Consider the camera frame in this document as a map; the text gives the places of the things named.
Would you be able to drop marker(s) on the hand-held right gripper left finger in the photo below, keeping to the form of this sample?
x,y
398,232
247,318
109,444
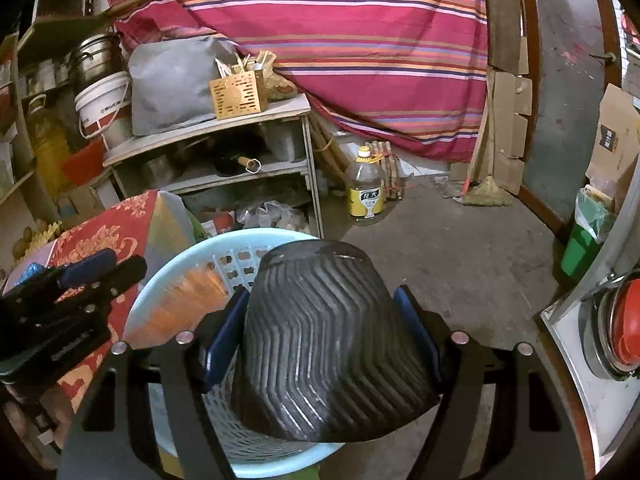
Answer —
x,y
225,340

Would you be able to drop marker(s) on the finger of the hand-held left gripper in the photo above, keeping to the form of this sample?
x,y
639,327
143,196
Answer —
x,y
127,272
92,265

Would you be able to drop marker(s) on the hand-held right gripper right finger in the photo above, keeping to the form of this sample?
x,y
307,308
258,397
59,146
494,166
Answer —
x,y
420,330

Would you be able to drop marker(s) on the blue plastic bag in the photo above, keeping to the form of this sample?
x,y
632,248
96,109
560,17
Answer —
x,y
27,272

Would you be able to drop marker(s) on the black ribbed plastic cup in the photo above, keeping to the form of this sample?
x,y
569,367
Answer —
x,y
330,350

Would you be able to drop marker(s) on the light blue plastic basket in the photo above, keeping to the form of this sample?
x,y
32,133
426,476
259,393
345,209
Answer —
x,y
280,465

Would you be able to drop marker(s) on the green trash bin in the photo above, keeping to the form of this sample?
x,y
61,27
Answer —
x,y
580,250

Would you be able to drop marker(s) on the red patterned towel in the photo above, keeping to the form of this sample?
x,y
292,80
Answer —
x,y
110,225

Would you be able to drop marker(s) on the yellow egg tray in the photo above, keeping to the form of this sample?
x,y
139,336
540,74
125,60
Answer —
x,y
47,232

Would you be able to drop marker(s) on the cardboard box with blue print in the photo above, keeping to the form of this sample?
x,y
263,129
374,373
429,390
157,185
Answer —
x,y
80,202

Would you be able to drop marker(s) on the wooden shelf unit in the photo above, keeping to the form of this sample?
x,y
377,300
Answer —
x,y
25,210

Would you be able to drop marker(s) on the steel pot in small shelf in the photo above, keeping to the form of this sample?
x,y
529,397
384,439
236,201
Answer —
x,y
160,170

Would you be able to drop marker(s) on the yellow oil jug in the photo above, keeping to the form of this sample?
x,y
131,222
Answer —
x,y
50,150

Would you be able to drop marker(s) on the clear plastic bags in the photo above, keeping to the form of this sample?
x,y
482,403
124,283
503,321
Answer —
x,y
272,215

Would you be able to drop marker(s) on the clear bottle with yellow label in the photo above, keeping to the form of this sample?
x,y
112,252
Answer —
x,y
365,190

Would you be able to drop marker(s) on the straw broom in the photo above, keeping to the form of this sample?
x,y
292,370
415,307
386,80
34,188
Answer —
x,y
487,195

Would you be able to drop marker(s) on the white appliance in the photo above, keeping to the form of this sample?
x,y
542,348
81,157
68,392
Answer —
x,y
570,360

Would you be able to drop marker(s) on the white plastic bucket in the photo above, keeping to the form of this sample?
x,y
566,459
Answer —
x,y
102,105

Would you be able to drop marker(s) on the bundle of wooden sticks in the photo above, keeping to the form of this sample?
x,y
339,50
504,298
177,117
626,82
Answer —
x,y
392,170

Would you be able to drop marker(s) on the small white shelf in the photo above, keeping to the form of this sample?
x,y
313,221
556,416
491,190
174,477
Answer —
x,y
210,127

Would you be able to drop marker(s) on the steel cooking pot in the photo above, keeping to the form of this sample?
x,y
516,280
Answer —
x,y
97,60

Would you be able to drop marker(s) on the bamboo utensil holder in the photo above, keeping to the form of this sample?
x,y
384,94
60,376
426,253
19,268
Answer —
x,y
240,95

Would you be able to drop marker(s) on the cardboard pieces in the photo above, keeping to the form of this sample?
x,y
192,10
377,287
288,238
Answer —
x,y
510,110

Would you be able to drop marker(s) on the wooden stick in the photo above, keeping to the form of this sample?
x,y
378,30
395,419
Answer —
x,y
135,4

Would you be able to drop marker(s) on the large brown cardboard box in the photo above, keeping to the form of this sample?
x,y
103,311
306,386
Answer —
x,y
615,140

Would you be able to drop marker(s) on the red striped cloth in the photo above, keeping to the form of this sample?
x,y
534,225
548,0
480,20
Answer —
x,y
325,35

